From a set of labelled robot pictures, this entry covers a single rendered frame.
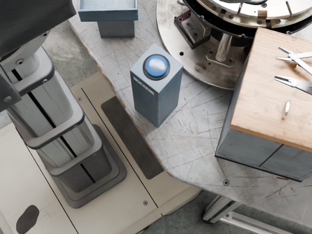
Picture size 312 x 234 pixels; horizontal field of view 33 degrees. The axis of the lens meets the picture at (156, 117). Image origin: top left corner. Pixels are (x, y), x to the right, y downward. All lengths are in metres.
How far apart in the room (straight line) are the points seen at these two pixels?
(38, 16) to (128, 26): 1.03
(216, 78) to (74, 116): 0.34
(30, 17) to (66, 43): 1.96
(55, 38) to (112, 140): 0.60
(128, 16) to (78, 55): 1.12
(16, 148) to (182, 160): 0.74
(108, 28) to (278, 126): 0.48
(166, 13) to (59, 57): 0.92
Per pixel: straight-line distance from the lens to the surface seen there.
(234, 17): 0.98
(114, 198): 1.68
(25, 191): 1.73
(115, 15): 0.99
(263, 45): 0.96
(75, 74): 2.08
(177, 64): 0.96
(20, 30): 0.18
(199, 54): 1.22
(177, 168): 1.17
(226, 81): 1.20
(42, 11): 0.17
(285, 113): 0.90
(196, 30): 1.20
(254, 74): 0.93
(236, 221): 1.77
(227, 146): 1.07
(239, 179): 1.17
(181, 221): 1.93
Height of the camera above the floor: 1.93
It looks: 74 degrees down
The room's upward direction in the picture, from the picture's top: straight up
